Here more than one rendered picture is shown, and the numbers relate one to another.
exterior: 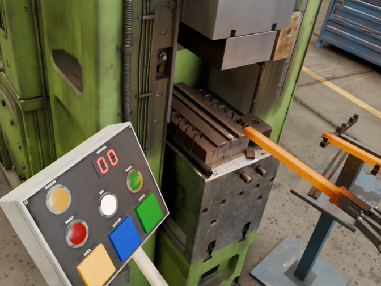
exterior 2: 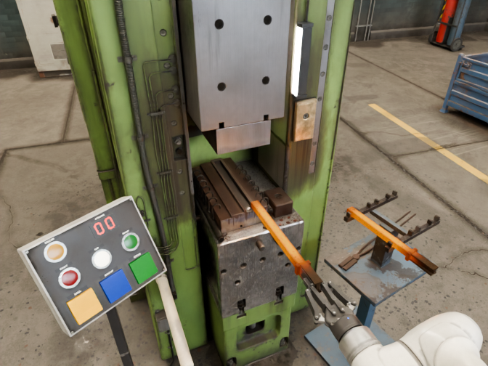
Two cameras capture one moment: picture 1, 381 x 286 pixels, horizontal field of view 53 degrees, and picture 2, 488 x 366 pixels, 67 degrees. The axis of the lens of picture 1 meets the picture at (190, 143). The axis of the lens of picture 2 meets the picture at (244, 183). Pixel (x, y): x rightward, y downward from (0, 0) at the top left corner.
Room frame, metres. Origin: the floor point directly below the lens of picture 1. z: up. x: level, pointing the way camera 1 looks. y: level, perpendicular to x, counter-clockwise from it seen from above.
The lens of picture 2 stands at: (-0.02, -0.49, 1.90)
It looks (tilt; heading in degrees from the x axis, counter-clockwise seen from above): 34 degrees down; 19
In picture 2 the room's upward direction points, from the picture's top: straight up
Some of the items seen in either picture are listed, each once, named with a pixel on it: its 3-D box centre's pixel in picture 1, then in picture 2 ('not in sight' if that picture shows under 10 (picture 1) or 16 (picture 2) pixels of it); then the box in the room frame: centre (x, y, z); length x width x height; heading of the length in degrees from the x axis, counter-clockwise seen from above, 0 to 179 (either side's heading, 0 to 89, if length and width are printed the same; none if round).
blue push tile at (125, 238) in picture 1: (123, 238); (115, 285); (0.58, 0.12, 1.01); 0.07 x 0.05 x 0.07; 156
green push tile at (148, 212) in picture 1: (148, 212); (143, 267); (0.67, 0.08, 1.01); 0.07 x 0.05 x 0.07; 156
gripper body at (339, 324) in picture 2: not in sight; (341, 320); (0.63, -0.54, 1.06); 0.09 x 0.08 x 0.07; 41
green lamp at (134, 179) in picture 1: (134, 180); (130, 242); (0.69, 0.12, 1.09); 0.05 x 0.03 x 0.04; 131
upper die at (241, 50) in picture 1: (206, 25); (223, 114); (1.22, 0.01, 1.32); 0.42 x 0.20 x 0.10; 41
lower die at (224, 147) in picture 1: (192, 118); (226, 190); (1.22, 0.01, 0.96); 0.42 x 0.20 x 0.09; 41
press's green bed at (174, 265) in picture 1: (182, 236); (238, 293); (1.27, -0.03, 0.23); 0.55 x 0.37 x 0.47; 41
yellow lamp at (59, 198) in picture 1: (58, 199); (55, 251); (0.53, 0.24, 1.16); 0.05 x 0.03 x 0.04; 131
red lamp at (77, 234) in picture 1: (77, 233); (70, 277); (0.51, 0.20, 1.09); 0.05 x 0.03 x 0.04; 131
